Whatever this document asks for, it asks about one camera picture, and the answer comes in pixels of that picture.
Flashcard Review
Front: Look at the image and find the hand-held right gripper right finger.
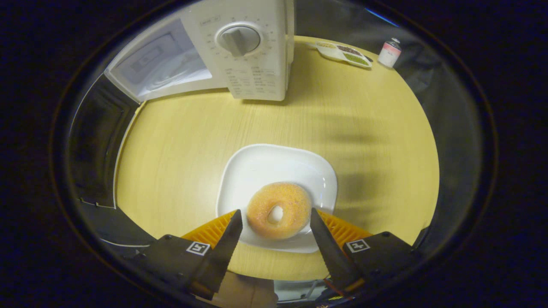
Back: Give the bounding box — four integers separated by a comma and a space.
310, 208, 422, 298

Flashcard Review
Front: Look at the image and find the white divided snack tray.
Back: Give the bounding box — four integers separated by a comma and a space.
316, 41, 372, 68

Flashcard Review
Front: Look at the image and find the white square plate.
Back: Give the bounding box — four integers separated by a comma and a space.
216, 143, 338, 254

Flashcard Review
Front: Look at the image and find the small clear pink-label bottle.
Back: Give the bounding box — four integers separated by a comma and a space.
378, 38, 402, 68

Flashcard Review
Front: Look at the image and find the white microwave oven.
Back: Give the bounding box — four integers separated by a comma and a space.
56, 0, 296, 257

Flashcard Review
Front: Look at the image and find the sugared donut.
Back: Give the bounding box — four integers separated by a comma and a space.
247, 182, 313, 240

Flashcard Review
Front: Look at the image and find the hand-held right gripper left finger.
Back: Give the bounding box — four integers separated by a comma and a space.
128, 209, 244, 301

